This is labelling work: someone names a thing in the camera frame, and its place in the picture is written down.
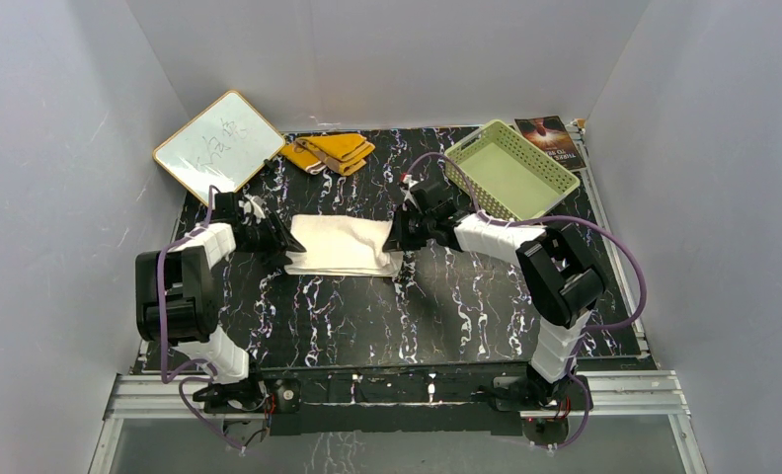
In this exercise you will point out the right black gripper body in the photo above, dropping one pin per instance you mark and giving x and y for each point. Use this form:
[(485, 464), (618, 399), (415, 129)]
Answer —
[(423, 221)]

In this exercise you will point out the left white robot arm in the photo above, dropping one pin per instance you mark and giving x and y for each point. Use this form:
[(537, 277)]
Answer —
[(178, 308)]

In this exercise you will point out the wood framed whiteboard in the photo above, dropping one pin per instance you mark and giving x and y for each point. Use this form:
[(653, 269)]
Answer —
[(224, 146)]

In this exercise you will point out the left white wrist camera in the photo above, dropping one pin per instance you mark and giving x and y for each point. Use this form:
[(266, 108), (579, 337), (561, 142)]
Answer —
[(254, 208)]

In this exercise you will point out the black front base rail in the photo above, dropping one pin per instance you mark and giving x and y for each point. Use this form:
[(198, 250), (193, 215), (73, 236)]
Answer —
[(416, 398)]

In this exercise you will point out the orange towel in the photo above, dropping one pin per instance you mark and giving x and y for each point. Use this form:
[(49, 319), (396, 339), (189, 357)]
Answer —
[(343, 154)]

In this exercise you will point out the white towel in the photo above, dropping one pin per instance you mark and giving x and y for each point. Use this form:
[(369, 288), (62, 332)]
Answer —
[(342, 246)]

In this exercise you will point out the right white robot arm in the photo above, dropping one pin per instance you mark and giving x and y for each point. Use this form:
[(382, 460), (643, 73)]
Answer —
[(562, 276)]

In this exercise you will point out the dark book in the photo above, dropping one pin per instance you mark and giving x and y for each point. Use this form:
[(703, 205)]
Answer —
[(550, 135)]

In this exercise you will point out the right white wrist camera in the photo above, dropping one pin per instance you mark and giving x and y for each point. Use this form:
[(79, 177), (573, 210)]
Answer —
[(408, 183)]

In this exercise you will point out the green plastic basket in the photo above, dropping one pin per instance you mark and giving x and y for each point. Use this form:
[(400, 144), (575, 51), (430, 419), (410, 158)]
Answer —
[(512, 178)]

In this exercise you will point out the aluminium frame rail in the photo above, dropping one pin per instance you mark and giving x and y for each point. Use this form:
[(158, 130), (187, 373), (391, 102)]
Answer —
[(610, 393)]

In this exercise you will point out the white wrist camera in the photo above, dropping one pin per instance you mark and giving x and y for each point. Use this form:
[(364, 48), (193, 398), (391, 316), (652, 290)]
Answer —
[(408, 183), (254, 208)]

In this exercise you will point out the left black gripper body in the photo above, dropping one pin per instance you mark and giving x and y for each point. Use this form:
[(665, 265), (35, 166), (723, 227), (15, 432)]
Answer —
[(253, 235)]

